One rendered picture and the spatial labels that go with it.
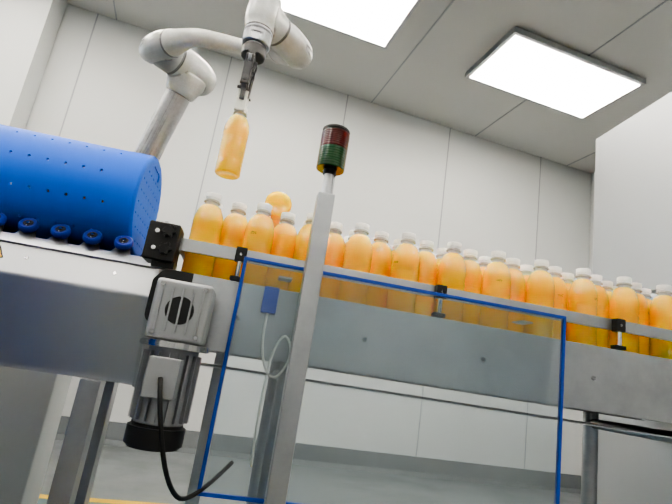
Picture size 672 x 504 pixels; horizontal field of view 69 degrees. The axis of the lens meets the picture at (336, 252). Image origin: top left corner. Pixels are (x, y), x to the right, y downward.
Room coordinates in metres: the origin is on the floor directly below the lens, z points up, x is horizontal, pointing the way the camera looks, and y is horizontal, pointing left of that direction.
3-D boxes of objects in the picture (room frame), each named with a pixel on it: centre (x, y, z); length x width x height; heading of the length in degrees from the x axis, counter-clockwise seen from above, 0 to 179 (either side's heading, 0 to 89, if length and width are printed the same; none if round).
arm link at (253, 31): (1.35, 0.35, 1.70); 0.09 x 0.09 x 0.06
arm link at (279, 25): (1.36, 0.34, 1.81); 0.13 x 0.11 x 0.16; 144
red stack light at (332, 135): (1.02, 0.04, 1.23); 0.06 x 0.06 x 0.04
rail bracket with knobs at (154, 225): (1.13, 0.40, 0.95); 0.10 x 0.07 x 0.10; 8
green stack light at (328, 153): (1.02, 0.04, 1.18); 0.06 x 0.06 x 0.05
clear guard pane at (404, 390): (1.15, -0.19, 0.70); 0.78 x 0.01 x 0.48; 98
